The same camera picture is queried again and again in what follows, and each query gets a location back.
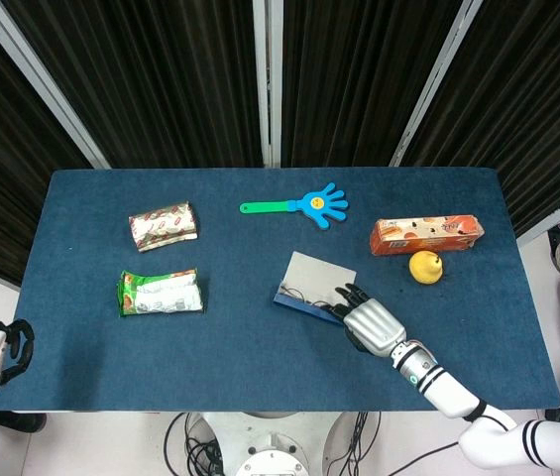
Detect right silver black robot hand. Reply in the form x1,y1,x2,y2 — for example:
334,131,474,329
330,283,406,358

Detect grey blue box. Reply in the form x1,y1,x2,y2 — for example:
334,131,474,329
273,250,359,326

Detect wire-frame eyeglasses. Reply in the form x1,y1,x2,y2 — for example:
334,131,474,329
279,281,341,311

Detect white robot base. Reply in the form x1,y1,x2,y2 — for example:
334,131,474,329
185,411,361,476

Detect orange cardboard snack carton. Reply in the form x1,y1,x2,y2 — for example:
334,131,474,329
369,213,486,258

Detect blue green hand clapper toy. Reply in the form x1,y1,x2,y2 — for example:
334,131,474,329
238,181,350,232

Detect blue velvet table cloth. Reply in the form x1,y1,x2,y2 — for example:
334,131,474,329
0,167,560,415

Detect dark pleated partition curtain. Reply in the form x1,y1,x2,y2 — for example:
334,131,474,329
401,0,560,239
0,0,267,170
280,0,461,169
0,0,93,288

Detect green silver snack bag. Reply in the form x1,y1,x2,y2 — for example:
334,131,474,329
117,268,205,318

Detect red white snack packet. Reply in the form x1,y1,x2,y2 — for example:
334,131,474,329
127,199,199,254

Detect black cable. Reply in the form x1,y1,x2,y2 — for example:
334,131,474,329
325,411,395,476
328,440,462,476
164,411,223,476

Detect white partition post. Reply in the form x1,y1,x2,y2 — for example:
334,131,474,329
389,0,485,168
0,0,111,171
251,0,284,168

